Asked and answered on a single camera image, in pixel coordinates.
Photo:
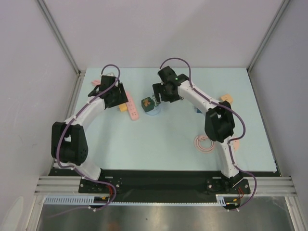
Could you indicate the pink power strip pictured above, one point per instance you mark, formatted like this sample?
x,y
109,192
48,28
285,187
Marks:
x,y
132,110

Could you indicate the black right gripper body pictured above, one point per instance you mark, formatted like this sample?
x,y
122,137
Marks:
x,y
157,92

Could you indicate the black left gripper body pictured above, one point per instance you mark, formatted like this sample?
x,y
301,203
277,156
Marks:
x,y
119,96

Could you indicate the dark green cube socket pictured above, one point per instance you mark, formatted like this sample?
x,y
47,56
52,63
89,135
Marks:
x,y
147,104

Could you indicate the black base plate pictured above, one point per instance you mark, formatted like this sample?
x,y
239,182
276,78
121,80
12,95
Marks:
x,y
136,196

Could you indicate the pink round socket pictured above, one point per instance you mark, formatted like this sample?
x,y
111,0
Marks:
x,y
236,145

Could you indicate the aluminium frame rail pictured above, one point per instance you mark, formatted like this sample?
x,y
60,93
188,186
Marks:
x,y
262,186

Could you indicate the beige cube socket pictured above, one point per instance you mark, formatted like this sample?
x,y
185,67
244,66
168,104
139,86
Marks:
x,y
227,98

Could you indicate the yellow plug adapter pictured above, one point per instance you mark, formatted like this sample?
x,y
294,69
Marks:
x,y
123,107

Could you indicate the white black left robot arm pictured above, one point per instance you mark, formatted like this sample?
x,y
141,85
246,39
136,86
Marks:
x,y
68,139

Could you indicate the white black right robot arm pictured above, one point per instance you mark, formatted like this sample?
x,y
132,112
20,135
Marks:
x,y
219,121

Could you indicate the light blue round socket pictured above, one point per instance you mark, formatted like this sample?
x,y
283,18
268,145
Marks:
x,y
156,110

